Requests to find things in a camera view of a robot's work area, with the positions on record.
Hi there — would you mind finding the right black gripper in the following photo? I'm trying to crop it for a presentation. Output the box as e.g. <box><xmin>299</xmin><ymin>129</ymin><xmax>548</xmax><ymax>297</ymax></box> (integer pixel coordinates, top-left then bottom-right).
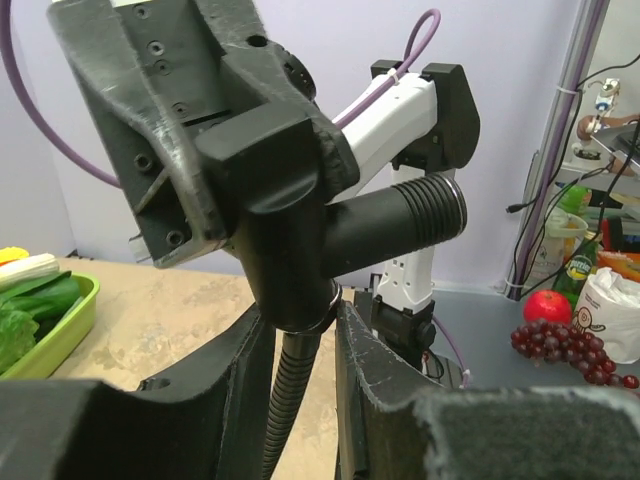
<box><xmin>48</xmin><ymin>1</ymin><xmax>360</xmax><ymax>268</ymax></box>

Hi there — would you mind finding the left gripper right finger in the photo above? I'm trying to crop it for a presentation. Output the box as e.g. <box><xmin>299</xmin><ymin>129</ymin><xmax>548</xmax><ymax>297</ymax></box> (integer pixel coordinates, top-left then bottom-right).
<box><xmin>335</xmin><ymin>302</ymin><xmax>639</xmax><ymax>479</ymax></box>

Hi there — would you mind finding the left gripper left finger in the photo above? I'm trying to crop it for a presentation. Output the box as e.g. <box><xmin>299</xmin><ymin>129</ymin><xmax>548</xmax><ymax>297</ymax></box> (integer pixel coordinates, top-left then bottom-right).
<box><xmin>1</xmin><ymin>308</ymin><xmax>275</xmax><ymax>479</ymax></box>

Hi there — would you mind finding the black shower hose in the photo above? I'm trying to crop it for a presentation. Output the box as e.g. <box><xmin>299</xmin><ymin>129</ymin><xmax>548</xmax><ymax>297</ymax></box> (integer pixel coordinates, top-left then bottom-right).
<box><xmin>262</xmin><ymin>329</ymin><xmax>321</xmax><ymax>480</ymax></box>

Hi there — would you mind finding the black T-shaped fitting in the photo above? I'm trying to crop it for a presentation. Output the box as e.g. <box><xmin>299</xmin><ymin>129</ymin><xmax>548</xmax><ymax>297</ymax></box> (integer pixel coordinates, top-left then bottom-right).
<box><xmin>195</xmin><ymin>123</ymin><xmax>467</xmax><ymax>335</ymax></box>

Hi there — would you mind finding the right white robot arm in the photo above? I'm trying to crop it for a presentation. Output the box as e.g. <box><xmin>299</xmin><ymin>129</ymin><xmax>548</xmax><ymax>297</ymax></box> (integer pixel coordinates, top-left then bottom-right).
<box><xmin>48</xmin><ymin>1</ymin><xmax>479</xmax><ymax>364</ymax></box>

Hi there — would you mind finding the green vegetable tray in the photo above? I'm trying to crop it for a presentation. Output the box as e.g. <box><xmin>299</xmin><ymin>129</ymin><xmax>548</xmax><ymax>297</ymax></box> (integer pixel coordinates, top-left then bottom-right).
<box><xmin>1</xmin><ymin>271</ymin><xmax>100</xmax><ymax>380</ymax></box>

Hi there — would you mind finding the purple grape bunch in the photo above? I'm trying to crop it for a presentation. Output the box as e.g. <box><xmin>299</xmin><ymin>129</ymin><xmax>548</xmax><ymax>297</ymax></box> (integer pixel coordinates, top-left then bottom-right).
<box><xmin>510</xmin><ymin>320</ymin><xmax>639</xmax><ymax>395</ymax></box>

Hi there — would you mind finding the red apple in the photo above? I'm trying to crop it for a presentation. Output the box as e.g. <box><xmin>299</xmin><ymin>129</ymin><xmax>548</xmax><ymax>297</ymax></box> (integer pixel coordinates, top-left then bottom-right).
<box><xmin>523</xmin><ymin>290</ymin><xmax>572</xmax><ymax>325</ymax></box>

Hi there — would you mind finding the dark green leafy vegetable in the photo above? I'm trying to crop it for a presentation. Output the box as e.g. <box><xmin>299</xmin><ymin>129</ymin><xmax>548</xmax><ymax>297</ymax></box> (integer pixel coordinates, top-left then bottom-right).
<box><xmin>1</xmin><ymin>271</ymin><xmax>82</xmax><ymax>323</ymax></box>

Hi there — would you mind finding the napa cabbage in front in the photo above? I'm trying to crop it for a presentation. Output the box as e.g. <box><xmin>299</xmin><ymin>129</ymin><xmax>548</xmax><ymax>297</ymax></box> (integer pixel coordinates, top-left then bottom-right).
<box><xmin>0</xmin><ymin>310</ymin><xmax>39</xmax><ymax>374</ymax></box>

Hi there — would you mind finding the yellow pepper piece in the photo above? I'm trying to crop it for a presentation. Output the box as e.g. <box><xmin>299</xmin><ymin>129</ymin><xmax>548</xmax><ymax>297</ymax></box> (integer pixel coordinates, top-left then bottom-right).
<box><xmin>0</xmin><ymin>247</ymin><xmax>30</xmax><ymax>265</ymax></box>

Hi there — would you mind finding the green glass bottle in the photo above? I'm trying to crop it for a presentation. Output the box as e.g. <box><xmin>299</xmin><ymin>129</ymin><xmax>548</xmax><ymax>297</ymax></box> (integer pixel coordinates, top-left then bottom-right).
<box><xmin>552</xmin><ymin>232</ymin><xmax>602</xmax><ymax>309</ymax></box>

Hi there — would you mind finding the green celery stalk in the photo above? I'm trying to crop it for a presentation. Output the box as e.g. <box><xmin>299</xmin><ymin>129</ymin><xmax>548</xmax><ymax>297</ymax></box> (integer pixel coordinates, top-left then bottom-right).
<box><xmin>0</xmin><ymin>253</ymin><xmax>60</xmax><ymax>290</ymax></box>

